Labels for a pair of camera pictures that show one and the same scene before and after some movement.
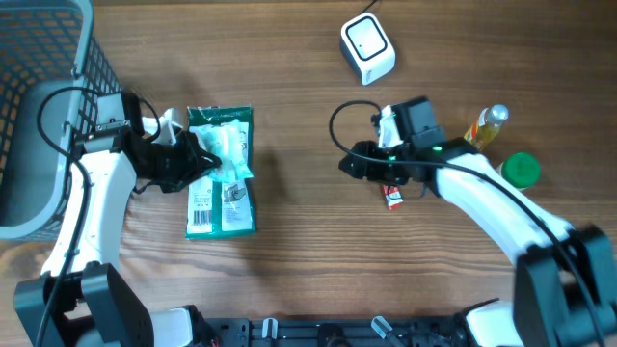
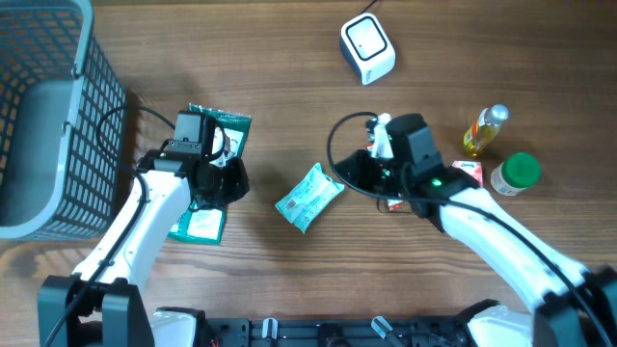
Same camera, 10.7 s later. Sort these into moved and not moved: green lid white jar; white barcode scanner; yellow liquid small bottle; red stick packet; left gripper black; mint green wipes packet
Moved: mint green wipes packet; left gripper black
Not moved: green lid white jar; red stick packet; yellow liquid small bottle; white barcode scanner
